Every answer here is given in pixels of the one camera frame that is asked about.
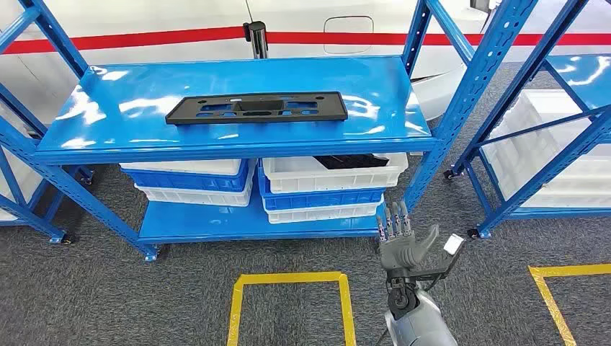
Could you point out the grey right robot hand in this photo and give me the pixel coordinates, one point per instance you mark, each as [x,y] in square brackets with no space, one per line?
[401,250]

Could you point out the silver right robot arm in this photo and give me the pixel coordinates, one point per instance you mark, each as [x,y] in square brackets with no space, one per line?
[425,324]

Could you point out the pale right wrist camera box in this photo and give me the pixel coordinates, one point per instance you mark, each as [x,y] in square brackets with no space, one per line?
[453,244]

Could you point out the yellow floor tape square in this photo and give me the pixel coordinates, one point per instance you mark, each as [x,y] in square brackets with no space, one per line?
[573,270]
[291,278]

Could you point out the black part inside crate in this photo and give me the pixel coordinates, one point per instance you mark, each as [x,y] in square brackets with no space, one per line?
[353,161]

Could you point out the black chrome stanchion post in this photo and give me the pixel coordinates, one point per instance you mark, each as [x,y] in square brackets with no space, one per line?
[258,40]

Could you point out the long black plastic panel part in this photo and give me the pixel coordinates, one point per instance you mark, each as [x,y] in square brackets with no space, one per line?
[191,114]

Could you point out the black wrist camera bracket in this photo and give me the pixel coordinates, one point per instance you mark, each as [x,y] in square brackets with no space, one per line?
[439,270]

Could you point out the blue metal shelf rack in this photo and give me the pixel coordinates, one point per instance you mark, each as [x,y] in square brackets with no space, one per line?
[28,217]
[587,71]
[119,95]

